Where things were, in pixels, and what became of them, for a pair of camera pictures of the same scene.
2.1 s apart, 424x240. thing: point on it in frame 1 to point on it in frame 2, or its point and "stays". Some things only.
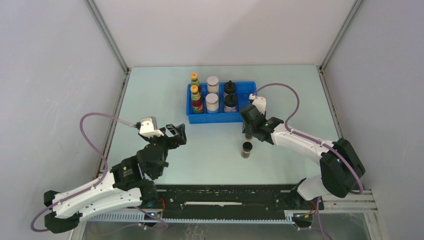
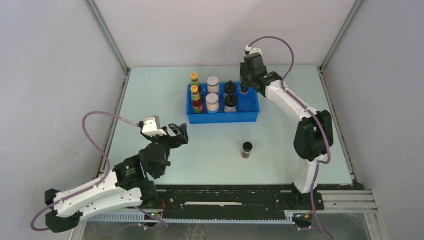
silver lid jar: x=212 y=82 stays
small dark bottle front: x=247 y=147 stays
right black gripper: x=244 y=126 to x=243 y=71
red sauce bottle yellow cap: x=197 y=106 stays
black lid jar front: x=230 y=101 stays
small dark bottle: x=248 y=136 to x=244 y=90
